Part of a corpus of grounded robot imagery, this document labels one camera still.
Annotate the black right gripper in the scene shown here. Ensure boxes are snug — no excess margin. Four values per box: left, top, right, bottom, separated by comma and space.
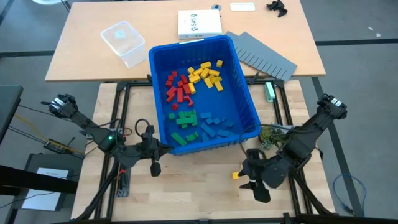
238, 157, 268, 191

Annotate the black hex key holder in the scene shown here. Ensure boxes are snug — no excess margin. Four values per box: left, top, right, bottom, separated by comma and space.
117, 169, 131, 198

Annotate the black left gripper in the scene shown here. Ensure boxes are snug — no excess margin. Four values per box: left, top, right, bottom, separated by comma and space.
121, 140, 175, 177

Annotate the long grey slotted divider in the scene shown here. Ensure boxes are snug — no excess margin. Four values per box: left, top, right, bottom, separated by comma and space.
235, 30, 299, 82

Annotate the black side table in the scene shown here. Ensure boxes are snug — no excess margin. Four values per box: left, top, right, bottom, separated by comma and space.
0, 85, 24, 146

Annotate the black plastic gripper part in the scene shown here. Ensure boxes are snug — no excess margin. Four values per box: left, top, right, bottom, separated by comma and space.
266, 0, 289, 18

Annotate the blue coiled cable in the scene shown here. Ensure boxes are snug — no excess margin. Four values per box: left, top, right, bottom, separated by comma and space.
332, 174, 368, 216

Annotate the black circuit board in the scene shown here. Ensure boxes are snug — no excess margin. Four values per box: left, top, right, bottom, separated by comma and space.
42, 136, 77, 156

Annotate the white round object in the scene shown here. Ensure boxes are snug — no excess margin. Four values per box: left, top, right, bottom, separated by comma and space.
32, 0, 63, 6

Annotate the black flat case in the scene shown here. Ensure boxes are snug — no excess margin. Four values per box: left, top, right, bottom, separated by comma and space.
12, 152, 78, 212

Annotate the black left camera cable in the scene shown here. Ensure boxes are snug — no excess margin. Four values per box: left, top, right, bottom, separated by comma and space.
134, 118, 150, 138

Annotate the black beam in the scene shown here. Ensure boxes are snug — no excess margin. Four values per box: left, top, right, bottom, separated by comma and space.
0, 164, 79, 195

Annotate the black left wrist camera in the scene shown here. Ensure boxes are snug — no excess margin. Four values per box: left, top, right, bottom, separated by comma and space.
142, 124, 156, 144

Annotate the small mint green box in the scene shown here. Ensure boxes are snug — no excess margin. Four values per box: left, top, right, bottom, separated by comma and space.
264, 82, 277, 103

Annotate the potted succulent plant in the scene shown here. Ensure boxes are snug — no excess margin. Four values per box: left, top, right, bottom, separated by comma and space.
257, 124, 289, 150

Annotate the plain white paper sheet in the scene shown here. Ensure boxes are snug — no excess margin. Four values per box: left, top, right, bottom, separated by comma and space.
21, 167, 70, 212

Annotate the clear plastic block container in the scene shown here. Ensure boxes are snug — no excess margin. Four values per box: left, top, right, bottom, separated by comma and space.
99, 20, 147, 69

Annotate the white rectangular pad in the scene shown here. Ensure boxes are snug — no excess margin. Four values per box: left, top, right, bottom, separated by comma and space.
229, 2, 256, 12

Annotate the large blue plastic bin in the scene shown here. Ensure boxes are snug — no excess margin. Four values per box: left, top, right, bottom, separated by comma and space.
148, 34, 262, 156

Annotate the white printed paper sheet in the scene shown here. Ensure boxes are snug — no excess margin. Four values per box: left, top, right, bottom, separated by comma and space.
177, 9, 223, 40

